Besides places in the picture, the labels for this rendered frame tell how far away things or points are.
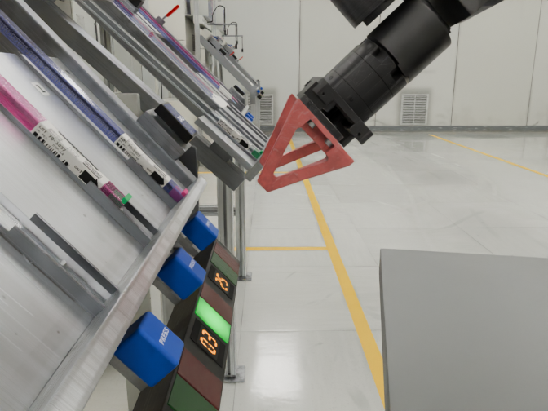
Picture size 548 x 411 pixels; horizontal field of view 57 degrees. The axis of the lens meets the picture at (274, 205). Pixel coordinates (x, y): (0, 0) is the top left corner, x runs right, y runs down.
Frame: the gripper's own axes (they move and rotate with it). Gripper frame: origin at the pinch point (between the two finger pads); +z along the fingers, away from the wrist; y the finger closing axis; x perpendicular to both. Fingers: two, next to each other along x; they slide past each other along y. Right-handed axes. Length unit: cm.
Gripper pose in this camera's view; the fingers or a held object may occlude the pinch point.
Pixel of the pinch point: (269, 170)
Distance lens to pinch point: 48.2
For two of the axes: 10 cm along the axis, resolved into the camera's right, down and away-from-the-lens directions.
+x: 6.8, 7.0, 1.9
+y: 0.1, 2.5, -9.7
